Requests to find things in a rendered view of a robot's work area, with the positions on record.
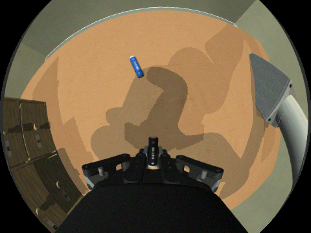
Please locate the brown wooden drawer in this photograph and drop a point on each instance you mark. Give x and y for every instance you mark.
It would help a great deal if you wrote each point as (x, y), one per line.
(57, 183)
(14, 148)
(38, 198)
(34, 130)

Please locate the blue battery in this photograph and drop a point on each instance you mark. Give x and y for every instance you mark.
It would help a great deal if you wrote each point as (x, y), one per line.
(136, 67)

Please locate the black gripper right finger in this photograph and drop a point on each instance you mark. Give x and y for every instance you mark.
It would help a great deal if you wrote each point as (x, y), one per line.
(173, 168)

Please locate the small wooden chest of drawers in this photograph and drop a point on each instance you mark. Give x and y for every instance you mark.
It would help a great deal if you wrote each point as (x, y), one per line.
(43, 157)

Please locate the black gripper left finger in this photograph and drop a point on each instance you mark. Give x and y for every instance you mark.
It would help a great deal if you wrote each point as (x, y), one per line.
(133, 168)

